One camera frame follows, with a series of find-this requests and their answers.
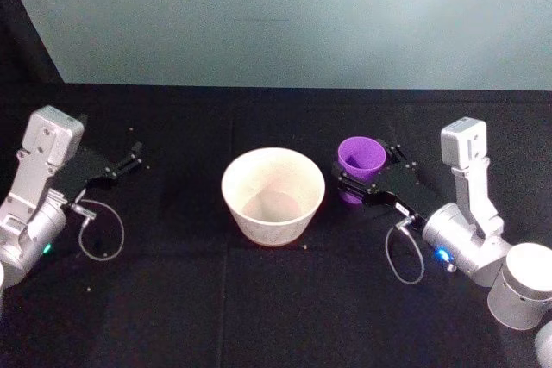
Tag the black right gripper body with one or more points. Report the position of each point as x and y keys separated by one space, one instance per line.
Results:
x=405 y=187

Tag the black table cloth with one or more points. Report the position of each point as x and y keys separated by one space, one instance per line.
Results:
x=276 y=307

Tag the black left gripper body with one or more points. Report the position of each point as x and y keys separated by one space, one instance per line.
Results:
x=82 y=170

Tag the purple plastic cup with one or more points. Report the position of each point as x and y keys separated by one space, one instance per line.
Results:
x=360 y=159

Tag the cream paper bowl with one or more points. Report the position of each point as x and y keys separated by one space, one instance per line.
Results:
x=272 y=200

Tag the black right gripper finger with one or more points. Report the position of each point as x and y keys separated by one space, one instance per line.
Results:
x=396 y=151
x=351 y=182

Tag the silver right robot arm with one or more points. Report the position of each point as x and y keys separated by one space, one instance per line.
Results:
x=468 y=230

